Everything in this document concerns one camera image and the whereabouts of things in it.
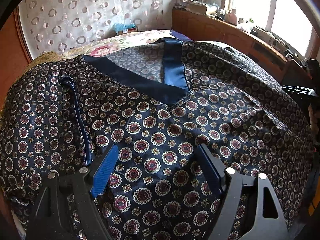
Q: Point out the window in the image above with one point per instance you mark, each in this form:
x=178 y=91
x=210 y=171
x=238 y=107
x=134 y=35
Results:
x=282 y=10

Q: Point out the wooden low cabinet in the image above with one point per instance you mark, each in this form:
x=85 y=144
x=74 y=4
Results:
x=225 y=33

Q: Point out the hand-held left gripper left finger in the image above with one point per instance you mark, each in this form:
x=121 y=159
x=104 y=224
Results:
x=106 y=166

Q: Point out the navy medallion print garment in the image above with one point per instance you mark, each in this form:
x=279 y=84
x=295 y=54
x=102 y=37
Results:
x=175 y=120

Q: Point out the pink floral pillow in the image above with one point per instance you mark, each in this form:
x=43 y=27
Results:
x=120 y=41

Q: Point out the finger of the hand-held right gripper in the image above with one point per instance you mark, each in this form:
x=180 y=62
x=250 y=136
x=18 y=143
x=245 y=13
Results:
x=300 y=91

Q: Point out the blue tissue box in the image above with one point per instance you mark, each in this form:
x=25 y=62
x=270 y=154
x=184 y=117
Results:
x=126 y=27

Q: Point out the person's right hand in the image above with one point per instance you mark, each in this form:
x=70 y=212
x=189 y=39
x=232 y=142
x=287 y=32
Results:
x=313 y=116

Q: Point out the mustard patterned folded cloth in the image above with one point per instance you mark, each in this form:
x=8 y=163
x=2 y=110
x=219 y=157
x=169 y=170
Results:
x=46 y=56

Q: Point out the white circle pattern curtain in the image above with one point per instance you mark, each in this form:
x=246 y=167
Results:
x=82 y=12

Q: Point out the pink jug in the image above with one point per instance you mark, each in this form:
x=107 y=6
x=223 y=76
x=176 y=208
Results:
x=231 y=17

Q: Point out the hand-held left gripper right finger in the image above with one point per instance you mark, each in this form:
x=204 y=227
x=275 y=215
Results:
x=208 y=166

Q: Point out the wooden wardrobe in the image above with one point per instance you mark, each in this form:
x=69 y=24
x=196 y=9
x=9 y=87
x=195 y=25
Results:
x=13 y=55

